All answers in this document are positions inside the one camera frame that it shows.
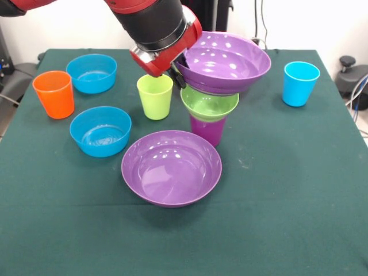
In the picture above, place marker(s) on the green ribbed bowl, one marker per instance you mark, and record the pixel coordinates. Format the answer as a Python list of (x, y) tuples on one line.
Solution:
[(212, 107)]

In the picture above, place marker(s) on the black equipment box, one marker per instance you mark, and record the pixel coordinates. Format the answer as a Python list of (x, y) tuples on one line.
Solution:
[(4, 57)]

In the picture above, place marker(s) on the purple cup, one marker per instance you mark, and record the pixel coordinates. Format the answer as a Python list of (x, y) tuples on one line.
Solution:
[(208, 132)]

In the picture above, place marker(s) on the dark green tablecloth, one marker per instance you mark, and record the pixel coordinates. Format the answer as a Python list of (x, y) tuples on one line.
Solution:
[(184, 235)]

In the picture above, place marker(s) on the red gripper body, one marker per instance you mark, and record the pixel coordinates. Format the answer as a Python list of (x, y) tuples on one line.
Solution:
[(172, 54)]

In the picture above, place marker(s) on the dark grey base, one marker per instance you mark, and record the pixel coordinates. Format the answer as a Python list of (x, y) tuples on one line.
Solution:
[(352, 82)]

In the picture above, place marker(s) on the purple bowl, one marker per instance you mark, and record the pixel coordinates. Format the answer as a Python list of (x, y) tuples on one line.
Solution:
[(227, 63), (171, 175)]

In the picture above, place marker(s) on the lime green cup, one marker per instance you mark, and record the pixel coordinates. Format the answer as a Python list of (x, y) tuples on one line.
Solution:
[(155, 105)]

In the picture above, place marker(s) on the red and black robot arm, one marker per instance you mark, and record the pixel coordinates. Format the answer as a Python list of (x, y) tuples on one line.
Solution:
[(129, 17)]

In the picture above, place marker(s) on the orange cup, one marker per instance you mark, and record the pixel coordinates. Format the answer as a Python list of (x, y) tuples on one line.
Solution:
[(56, 102)]

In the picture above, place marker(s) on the blue bowl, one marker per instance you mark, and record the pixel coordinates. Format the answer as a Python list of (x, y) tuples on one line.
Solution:
[(92, 83), (100, 148)]

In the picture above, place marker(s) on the black knob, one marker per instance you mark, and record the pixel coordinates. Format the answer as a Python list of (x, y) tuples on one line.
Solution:
[(347, 61)]

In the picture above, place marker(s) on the blue cup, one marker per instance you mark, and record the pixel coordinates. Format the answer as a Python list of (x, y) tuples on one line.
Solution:
[(299, 89)]

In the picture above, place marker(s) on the grey chair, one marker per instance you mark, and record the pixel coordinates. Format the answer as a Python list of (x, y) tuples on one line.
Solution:
[(20, 77)]

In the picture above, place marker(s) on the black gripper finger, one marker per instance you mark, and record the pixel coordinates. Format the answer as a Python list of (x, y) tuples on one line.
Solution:
[(178, 79), (184, 61)]

